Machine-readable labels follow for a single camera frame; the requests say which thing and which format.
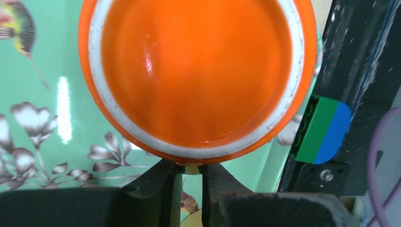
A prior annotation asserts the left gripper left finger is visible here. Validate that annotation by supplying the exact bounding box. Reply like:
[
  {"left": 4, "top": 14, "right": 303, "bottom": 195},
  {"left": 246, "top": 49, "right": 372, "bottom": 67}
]
[{"left": 0, "top": 159, "right": 183, "bottom": 227}]

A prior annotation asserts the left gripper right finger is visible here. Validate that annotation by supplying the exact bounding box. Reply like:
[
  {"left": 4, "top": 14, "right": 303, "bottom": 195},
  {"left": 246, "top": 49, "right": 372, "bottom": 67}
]
[{"left": 201, "top": 164, "right": 360, "bottom": 227}]

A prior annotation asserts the orange mug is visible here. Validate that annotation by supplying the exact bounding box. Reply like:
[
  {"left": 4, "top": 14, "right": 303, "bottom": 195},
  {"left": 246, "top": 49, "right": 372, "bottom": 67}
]
[{"left": 78, "top": 0, "right": 317, "bottom": 165}]

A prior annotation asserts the yellow mug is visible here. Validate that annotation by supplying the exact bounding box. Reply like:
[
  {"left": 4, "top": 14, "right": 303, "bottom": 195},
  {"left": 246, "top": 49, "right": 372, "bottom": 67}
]
[{"left": 180, "top": 210, "right": 203, "bottom": 227}]

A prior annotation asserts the green floral tray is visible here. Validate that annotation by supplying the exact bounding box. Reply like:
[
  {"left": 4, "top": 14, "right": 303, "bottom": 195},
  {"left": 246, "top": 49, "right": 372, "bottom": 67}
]
[{"left": 0, "top": 0, "right": 323, "bottom": 227}]

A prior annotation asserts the blue green toy block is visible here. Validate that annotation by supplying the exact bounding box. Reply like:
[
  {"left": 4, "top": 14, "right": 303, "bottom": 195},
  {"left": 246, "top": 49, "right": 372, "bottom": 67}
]
[{"left": 290, "top": 95, "right": 351, "bottom": 165}]

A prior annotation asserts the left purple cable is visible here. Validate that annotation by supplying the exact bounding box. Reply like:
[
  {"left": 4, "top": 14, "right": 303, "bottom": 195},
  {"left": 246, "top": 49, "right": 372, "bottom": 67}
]
[{"left": 366, "top": 107, "right": 401, "bottom": 227}]

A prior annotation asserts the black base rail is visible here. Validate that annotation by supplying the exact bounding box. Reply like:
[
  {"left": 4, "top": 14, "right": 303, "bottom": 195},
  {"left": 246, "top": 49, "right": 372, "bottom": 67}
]
[{"left": 278, "top": 0, "right": 401, "bottom": 196}]

